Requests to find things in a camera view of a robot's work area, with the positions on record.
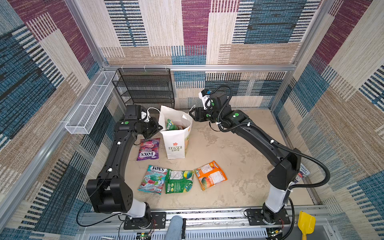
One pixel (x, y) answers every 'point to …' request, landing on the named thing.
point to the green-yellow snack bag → (170, 126)
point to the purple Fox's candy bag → (148, 149)
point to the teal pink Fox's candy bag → (154, 180)
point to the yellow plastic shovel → (306, 224)
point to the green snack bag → (178, 181)
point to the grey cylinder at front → (174, 228)
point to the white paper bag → (176, 141)
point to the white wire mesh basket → (91, 103)
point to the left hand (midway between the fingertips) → (163, 124)
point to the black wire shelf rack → (148, 86)
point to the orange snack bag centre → (209, 175)
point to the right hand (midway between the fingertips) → (193, 114)
